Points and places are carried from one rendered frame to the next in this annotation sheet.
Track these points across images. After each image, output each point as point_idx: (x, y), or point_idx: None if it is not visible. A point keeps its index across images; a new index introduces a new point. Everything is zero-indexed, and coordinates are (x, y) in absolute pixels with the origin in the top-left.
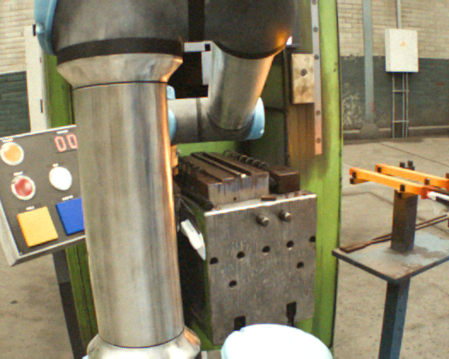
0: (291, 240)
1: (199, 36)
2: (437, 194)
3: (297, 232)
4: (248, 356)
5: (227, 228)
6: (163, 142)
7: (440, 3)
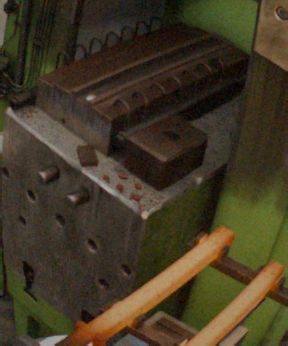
0: (94, 241)
1: None
2: (54, 340)
3: (103, 238)
4: None
5: (20, 147)
6: None
7: None
